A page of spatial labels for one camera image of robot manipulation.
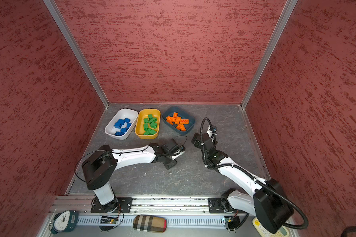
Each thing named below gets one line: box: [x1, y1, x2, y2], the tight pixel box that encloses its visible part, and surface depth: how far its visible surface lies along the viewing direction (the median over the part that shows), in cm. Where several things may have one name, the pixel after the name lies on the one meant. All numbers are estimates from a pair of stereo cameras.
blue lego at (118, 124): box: [113, 118, 126, 129], surface depth 108 cm
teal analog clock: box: [51, 209, 79, 235], surface depth 68 cm
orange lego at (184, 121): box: [179, 118, 190, 125], surface depth 110 cm
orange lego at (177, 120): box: [174, 116, 182, 125], surface depth 110 cm
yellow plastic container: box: [134, 108, 161, 140], surface depth 109 cm
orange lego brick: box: [165, 115, 177, 125], surface depth 112 cm
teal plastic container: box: [161, 106, 196, 136], surface depth 110 cm
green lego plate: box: [143, 127, 157, 136], surface depth 102 cm
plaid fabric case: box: [132, 214, 168, 234], surface depth 68 cm
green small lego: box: [149, 121, 158, 129], surface depth 108 cm
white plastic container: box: [104, 108, 139, 141], surface depth 109 cm
